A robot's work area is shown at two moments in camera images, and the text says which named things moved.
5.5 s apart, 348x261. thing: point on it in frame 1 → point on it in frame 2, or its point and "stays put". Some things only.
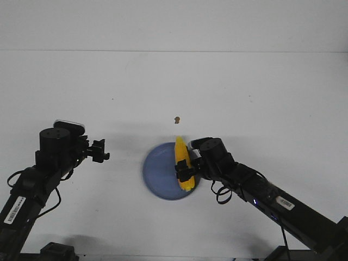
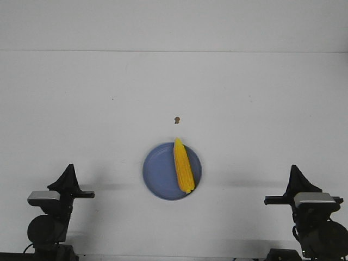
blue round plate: (160, 173) stays put
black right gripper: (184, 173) → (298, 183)
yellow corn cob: (182, 154) stays put
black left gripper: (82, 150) → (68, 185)
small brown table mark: (176, 119) stays put
